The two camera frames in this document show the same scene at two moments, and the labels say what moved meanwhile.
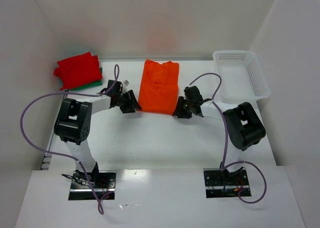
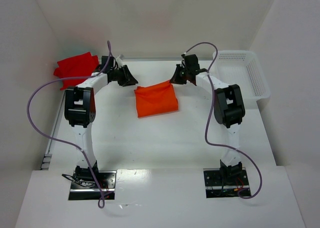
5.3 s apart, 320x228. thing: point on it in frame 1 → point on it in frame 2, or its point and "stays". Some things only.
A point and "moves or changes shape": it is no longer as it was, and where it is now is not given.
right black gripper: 184,107 → 184,73
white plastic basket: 241,77 stays
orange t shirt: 159,86 moves or changes shape
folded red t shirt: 78,70 stays
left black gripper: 128,101 → 122,75
